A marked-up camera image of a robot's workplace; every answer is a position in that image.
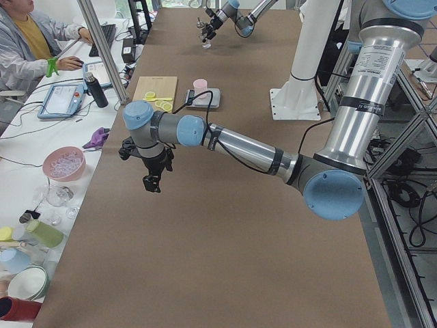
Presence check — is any light blue cup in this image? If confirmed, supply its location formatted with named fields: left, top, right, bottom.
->
left=1, top=248, right=31, bottom=274

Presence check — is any black insulated water bottle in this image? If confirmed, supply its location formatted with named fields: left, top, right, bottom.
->
left=84, top=72, right=109, bottom=108

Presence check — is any lemon slice far stack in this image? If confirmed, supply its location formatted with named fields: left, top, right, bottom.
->
left=144, top=91, right=156, bottom=100

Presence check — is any lemon slice near pair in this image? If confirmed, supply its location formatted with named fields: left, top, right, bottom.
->
left=160, top=102, right=173, bottom=113

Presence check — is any yellow plastic cup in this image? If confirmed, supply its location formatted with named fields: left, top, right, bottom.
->
left=0, top=226, right=14, bottom=242

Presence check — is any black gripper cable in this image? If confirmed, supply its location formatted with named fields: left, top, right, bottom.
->
left=170, top=90, right=337, bottom=174

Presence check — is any seated person grey jacket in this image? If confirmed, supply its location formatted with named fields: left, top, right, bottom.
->
left=1, top=1, right=93, bottom=98

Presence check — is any black power adapter box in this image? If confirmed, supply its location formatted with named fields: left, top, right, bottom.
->
left=122, top=38, right=136, bottom=64

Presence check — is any black keyboard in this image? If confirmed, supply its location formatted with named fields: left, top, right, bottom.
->
left=88, top=23, right=117, bottom=58

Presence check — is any green plastic cup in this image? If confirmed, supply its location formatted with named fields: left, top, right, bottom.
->
left=25, top=219, right=64, bottom=248

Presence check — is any aluminium frame post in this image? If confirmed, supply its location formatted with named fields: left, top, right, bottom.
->
left=77, top=0, right=129, bottom=105

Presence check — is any yellow plastic knife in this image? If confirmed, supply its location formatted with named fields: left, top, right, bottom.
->
left=143, top=97, right=173, bottom=102

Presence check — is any purple cloth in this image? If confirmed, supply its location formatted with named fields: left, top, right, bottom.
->
left=83, top=127, right=111, bottom=149

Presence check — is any far blue teach pendant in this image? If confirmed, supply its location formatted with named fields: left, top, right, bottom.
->
left=83, top=61, right=112, bottom=88

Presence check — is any near blue teach pendant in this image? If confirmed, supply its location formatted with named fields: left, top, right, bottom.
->
left=37, top=84, right=85, bottom=119

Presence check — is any bamboo cutting board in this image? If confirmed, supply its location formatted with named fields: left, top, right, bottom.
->
left=132, top=77, right=178, bottom=113

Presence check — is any pink plastic cup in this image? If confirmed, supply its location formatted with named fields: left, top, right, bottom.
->
left=193, top=79, right=208, bottom=99

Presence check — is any silver digital kitchen scale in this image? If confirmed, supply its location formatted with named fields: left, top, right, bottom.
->
left=184, top=88, right=221, bottom=109

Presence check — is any green clamp on wrist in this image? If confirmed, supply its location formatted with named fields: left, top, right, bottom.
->
left=46, top=57, right=59, bottom=78

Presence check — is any white green rimmed bowl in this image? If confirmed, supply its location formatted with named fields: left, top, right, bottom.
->
left=8, top=266, right=49, bottom=301

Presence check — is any red cylindrical container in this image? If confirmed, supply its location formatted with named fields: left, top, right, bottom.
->
left=1, top=297, right=42, bottom=323

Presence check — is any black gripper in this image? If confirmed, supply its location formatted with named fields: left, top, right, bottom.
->
left=205, top=8, right=225, bottom=38
left=119, top=137, right=174, bottom=193

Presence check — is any clear wine glass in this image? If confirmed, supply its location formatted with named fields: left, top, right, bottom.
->
left=45, top=186, right=74, bottom=207

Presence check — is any pink bowl with ice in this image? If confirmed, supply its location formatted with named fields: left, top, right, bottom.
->
left=42, top=146, right=86, bottom=182

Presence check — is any blue teach pendant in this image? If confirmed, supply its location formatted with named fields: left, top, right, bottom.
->
left=83, top=61, right=112, bottom=88
left=37, top=84, right=85, bottom=119

